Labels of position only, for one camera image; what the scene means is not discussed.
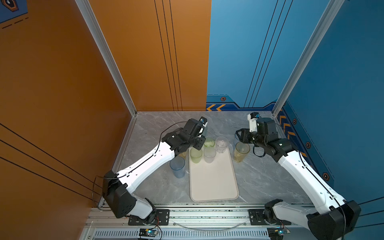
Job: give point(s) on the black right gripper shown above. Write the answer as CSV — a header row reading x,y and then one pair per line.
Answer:
x,y
243,134

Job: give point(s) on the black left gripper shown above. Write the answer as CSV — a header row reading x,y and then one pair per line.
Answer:
x,y
199,145

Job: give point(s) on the pale green frosted glass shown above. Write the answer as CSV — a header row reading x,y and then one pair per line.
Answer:
x,y
195,155

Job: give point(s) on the amber glass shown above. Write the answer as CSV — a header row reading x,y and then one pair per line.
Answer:
x,y
241,151
183,155

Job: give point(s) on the clear ribbed glass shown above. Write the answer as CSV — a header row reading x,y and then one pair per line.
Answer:
x,y
221,144

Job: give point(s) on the bright green glass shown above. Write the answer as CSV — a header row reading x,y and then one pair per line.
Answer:
x,y
209,142

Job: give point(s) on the blue grey glass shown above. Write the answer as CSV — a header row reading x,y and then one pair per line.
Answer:
x,y
177,165
236,140

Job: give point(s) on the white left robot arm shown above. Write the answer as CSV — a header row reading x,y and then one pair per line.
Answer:
x,y
118,188

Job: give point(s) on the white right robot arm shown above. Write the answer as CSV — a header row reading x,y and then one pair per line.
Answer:
x,y
332,217

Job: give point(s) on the cream plastic tray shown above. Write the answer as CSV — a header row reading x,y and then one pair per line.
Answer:
x,y
214,181

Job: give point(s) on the left green circuit board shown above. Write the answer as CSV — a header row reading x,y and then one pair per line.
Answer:
x,y
148,234

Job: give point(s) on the green circuit board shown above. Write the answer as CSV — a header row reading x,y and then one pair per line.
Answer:
x,y
278,233
148,234

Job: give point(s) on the right green circuit board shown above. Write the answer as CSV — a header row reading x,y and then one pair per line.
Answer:
x,y
278,233

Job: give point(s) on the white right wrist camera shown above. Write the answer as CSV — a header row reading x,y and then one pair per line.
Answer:
x,y
252,118

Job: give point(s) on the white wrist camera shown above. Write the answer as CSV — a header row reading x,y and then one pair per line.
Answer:
x,y
252,118
204,122

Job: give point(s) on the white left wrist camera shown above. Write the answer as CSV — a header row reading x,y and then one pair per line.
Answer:
x,y
204,122

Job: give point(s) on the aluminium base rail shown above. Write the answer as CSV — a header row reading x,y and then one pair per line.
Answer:
x,y
190,222

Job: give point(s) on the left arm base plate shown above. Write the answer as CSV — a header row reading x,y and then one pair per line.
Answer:
x,y
159,217

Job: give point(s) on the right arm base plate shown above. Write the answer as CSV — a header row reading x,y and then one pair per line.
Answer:
x,y
257,218

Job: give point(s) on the aluminium corner post left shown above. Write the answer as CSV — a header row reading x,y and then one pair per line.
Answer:
x,y
101,42

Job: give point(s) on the aluminium corner post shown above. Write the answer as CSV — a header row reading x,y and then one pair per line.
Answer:
x,y
319,32
101,42

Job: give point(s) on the aluminium corner post right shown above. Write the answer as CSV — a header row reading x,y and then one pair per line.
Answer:
x,y
319,32

